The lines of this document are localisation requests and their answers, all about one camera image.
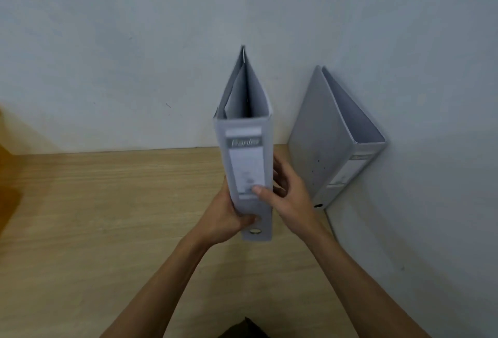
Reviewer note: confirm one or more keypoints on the person's left hand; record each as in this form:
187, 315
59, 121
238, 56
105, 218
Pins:
221, 220

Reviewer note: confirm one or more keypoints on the person's right hand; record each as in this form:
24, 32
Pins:
292, 201

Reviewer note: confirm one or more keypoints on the person's left thumb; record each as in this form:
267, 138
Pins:
251, 220

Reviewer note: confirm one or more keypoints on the person's right thumb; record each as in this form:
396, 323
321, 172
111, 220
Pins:
266, 196

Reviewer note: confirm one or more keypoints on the grey lever arch binder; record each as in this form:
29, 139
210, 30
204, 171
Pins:
245, 147
330, 143

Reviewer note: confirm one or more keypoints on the person's left forearm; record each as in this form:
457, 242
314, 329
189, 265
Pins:
155, 287

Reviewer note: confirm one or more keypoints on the person's right forearm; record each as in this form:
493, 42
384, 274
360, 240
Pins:
362, 291

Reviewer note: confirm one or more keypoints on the person's dark clothing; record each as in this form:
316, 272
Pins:
243, 329

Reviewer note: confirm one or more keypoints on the brown wooden panel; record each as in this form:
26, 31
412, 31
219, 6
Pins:
7, 170

